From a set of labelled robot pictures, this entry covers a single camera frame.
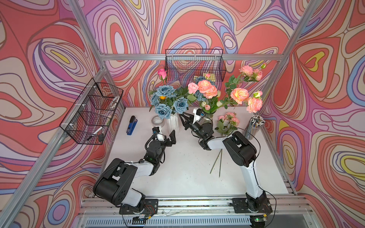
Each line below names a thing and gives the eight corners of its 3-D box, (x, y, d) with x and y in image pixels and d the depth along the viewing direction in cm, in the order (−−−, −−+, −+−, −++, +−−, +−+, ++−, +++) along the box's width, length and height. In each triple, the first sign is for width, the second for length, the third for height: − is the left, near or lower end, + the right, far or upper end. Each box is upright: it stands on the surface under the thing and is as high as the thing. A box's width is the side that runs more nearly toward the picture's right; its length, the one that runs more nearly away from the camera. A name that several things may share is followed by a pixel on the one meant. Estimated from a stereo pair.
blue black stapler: (127, 135, 105) (125, 131, 100) (132, 120, 114) (130, 115, 110) (133, 135, 105) (131, 131, 100) (138, 120, 114) (136, 115, 110)
